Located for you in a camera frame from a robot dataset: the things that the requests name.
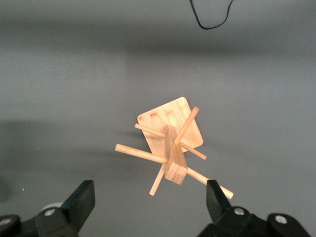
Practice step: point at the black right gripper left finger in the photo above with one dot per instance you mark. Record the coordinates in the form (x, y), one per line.
(79, 202)

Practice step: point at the wooden cup rack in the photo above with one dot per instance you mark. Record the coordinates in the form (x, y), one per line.
(172, 118)

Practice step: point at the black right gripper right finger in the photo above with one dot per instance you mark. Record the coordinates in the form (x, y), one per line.
(217, 205)

